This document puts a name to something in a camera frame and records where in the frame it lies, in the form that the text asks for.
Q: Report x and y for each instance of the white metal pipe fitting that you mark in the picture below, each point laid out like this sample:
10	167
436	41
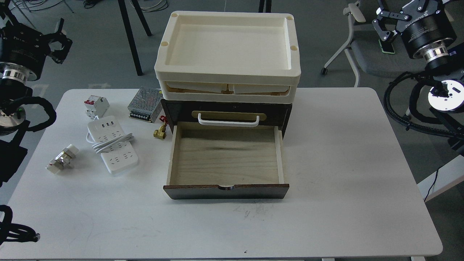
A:
63	159

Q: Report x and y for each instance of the white power strip with cable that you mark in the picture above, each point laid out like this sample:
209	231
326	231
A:
112	144

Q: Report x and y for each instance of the white red circuit breaker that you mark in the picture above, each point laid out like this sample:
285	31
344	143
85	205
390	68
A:
96	106

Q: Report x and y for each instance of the open wooden drawer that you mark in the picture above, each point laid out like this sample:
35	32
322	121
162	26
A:
218	162

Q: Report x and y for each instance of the white drawer handle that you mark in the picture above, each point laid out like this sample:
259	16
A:
228	123

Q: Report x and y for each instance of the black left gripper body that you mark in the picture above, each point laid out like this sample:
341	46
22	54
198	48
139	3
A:
28	47

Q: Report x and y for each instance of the cream plastic tray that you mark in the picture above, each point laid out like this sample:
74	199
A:
229	57

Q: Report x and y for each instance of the grey office chair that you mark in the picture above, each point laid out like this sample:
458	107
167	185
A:
363	50

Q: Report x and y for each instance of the green cased smartphone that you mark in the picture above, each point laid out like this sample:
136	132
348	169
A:
386	47

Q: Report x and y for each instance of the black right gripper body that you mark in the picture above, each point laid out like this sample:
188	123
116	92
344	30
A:
422	25

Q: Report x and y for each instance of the metal mesh power supply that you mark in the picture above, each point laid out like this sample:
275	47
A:
146	105

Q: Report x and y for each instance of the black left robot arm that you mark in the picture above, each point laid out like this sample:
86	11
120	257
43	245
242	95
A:
15	94

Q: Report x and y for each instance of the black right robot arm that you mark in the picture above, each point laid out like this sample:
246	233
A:
437	94

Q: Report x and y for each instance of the brass valve red handle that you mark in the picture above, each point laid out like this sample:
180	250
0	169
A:
161	132

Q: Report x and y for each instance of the black table legs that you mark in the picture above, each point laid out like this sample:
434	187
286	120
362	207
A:
129	32

